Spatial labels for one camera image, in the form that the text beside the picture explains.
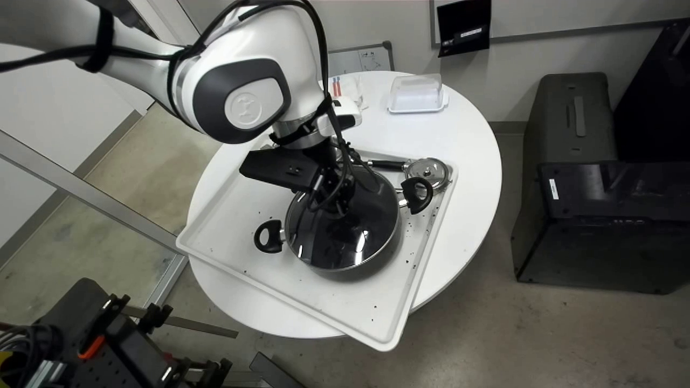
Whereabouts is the round white table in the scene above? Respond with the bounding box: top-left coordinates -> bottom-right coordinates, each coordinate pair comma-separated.
190,72 -> 502,338

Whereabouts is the white plastic tray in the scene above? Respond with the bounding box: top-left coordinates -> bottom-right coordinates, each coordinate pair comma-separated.
178,162 -> 459,351

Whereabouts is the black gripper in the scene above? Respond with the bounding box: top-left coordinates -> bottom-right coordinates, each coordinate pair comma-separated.
240,114 -> 354,210

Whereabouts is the glass pot lid black knob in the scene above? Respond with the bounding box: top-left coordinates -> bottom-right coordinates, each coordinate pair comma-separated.
285,168 -> 399,275

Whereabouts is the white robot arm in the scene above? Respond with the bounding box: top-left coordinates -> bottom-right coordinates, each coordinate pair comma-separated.
0,0 -> 354,208

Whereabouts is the black cooking pot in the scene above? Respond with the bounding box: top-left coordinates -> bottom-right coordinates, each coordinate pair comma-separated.
254,167 -> 433,278

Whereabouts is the black camera stand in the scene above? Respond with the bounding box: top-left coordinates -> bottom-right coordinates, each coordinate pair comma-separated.
0,278 -> 230,388

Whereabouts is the black cabinet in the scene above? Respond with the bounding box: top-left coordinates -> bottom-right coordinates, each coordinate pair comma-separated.
512,20 -> 690,296

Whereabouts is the steel ladle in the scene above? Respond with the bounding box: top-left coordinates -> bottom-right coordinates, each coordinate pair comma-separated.
368,158 -> 452,192

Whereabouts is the clear plastic container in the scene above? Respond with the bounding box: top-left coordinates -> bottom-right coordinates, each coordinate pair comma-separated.
386,76 -> 448,114

